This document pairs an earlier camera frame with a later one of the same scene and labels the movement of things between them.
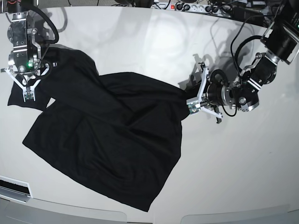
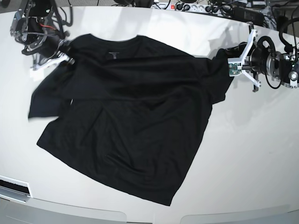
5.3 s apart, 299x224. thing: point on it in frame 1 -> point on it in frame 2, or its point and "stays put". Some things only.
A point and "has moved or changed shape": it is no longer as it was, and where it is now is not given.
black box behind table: [241, 14] stays put
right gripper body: [219, 91] -> [264, 59]
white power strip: [207, 8] stays put
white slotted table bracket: [14, 189] stays put
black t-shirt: [116, 135] has moved or changed shape
